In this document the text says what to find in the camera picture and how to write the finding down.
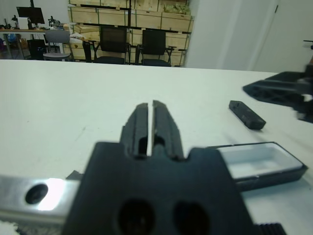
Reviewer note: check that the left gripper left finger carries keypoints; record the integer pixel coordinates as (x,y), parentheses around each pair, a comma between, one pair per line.
(137,132)

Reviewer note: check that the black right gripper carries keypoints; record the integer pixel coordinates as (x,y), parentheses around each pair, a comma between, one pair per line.
(309,83)

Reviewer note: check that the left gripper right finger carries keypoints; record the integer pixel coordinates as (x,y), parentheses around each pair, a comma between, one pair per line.
(168,132)

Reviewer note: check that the black box with white insert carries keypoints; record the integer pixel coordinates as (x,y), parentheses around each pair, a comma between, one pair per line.
(269,176)

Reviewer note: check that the small white box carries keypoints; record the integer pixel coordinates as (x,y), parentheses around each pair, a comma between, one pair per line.
(22,23)

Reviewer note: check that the white door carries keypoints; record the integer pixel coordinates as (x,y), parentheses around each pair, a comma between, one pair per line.
(293,29)

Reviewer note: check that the black mesh chair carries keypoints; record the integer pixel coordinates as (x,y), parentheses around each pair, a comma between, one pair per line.
(113,39)
(154,41)

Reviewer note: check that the wooden crate stack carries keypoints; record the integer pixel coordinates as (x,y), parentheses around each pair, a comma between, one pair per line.
(171,19)

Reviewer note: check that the grey chair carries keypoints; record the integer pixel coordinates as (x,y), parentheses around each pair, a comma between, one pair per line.
(57,36)

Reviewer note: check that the black computer tower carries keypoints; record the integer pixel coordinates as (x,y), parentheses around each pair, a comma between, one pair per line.
(36,49)

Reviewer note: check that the black computer monitor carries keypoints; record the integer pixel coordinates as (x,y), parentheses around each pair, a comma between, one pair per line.
(30,14)

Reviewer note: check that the wooden top desk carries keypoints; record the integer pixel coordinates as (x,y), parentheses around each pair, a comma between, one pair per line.
(14,30)

